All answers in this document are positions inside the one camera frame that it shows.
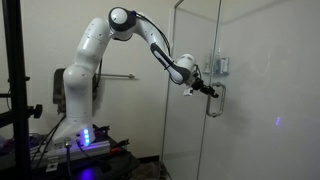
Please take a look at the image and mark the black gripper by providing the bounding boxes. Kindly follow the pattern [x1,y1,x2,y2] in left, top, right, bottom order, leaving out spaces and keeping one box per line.
[191,77,220,100]

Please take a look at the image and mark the chrome shower door handle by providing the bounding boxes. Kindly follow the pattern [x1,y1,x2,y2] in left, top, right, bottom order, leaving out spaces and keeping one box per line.
[205,81,227,119]

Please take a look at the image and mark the glass shower door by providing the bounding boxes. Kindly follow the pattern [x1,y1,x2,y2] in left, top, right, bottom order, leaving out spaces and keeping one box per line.
[195,0,320,180]

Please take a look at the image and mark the shower shelf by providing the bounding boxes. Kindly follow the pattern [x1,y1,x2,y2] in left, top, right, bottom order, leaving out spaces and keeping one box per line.
[202,70,231,78]

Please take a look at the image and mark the bottles on shower shelf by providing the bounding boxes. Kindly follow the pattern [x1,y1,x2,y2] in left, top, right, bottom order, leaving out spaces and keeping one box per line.
[203,52,215,74]

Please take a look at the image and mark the fixed glass shower panel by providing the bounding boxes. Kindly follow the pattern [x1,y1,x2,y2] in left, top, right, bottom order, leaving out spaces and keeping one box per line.
[160,0,222,180]

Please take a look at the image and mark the blue tube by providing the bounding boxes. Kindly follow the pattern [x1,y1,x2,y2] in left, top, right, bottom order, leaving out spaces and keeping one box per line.
[214,57,223,75]

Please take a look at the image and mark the white tube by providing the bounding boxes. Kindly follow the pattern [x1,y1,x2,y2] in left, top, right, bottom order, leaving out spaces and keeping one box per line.
[221,56,231,75]

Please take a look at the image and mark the chrome towel bar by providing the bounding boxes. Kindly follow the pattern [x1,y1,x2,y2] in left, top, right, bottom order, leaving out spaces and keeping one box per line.
[99,73,136,81]

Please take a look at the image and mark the orange and black clamp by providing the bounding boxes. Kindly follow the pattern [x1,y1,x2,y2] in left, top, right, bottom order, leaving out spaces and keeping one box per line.
[109,138,131,155]

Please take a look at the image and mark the black table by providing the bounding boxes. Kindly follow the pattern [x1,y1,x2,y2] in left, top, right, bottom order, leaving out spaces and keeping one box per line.
[0,132,142,180]

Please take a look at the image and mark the brown towel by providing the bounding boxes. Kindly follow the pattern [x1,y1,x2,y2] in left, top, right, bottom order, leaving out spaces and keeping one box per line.
[52,67,101,115]

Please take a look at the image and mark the black stand knob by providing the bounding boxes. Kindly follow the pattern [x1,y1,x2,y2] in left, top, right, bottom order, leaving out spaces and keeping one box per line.
[27,103,44,120]

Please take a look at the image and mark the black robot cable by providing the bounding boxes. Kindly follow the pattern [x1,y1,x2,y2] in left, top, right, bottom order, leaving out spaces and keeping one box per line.
[131,10,174,59]

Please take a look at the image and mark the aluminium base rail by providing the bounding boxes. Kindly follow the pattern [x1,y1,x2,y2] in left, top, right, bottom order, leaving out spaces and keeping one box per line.
[30,139,112,165]

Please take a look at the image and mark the black camera stand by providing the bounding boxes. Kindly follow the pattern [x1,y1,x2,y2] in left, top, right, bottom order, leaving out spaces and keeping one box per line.
[0,0,34,180]

